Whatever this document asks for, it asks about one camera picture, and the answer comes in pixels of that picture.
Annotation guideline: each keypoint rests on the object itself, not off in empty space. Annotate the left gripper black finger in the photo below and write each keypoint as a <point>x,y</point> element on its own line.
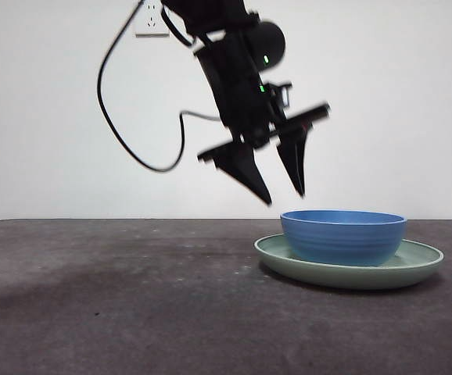
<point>241,168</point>
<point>294,156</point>

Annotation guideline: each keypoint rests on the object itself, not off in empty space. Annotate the blue ribbed bowl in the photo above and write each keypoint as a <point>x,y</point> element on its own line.
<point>343,242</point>

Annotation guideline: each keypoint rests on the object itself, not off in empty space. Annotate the green round plate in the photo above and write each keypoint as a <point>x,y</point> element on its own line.
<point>347,278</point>

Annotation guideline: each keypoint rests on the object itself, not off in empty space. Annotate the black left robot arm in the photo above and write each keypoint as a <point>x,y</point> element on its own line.
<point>210,15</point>

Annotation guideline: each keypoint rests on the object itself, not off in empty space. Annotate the white wall socket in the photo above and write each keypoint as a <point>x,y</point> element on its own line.
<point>149,23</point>

